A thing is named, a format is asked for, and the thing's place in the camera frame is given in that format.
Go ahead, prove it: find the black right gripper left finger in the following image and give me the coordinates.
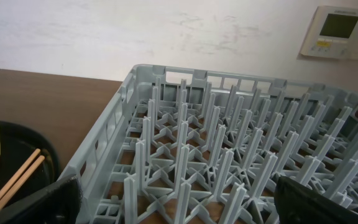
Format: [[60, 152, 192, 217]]
[[0, 175, 82, 224]]

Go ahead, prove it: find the round black tray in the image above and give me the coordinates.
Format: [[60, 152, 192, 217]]
[[0, 121, 60, 205]]

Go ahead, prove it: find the wooden chopstick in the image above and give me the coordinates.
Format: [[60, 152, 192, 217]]
[[0, 149, 40, 199], [0, 156, 45, 210]]

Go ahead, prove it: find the grey dishwasher rack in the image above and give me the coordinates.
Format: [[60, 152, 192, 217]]
[[62, 65, 358, 223]]

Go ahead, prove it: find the wall thermostat panel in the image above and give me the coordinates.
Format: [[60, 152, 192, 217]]
[[300, 6, 358, 60]]

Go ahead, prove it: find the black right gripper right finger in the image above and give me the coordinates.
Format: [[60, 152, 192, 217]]
[[274, 176, 358, 224]]

